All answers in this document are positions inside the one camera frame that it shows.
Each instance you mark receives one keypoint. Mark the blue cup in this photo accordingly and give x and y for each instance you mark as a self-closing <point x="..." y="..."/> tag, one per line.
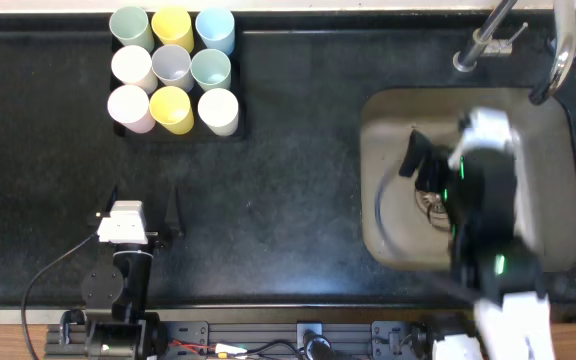
<point x="215" y="25"/>

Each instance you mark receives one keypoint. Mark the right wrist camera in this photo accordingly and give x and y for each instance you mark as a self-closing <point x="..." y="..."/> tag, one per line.
<point x="485" y="132"/>

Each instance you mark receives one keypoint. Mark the pink cup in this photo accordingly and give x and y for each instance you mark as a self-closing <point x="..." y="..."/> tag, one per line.
<point x="127" y="105"/>

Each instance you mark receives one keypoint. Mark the white cup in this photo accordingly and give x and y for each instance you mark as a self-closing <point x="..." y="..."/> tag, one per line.
<point x="218" y="107"/>
<point x="130" y="65"/>

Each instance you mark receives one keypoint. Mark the black tray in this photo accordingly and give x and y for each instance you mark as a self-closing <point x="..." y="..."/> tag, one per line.
<point x="240" y="75"/>

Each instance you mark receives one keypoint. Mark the yellow cup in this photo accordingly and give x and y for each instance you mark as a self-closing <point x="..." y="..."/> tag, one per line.
<point x="170" y="24"/>
<point x="169" y="105"/>

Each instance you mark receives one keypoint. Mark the green cup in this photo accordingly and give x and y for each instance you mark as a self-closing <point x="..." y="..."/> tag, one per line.
<point x="129" y="24"/>
<point x="210" y="67"/>

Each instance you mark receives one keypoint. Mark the mounting rail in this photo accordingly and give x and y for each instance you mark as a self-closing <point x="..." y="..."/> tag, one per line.
<point x="258" y="332"/>

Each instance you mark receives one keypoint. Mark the grey cup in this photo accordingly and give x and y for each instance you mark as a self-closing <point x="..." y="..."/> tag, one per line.
<point x="170" y="64"/>

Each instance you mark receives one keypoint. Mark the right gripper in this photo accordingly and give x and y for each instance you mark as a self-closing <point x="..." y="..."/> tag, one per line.
<point x="435" y="170"/>

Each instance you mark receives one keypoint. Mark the steel tap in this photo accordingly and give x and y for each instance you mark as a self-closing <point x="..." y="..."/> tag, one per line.
<point x="563" y="50"/>

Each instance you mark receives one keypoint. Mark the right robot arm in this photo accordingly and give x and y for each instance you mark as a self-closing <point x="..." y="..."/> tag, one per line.
<point x="493" y="210"/>

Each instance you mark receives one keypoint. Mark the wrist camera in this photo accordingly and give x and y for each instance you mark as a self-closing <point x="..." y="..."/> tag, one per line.
<point x="123" y="222"/>
<point x="485" y="132"/>

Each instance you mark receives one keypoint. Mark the steel sink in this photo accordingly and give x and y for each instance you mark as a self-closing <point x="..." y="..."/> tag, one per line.
<point x="418" y="107"/>

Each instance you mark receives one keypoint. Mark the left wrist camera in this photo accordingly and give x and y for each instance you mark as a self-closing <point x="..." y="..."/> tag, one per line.
<point x="123" y="222"/>

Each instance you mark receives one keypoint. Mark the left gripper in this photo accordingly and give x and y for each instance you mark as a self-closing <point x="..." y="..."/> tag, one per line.
<point x="157" y="240"/>

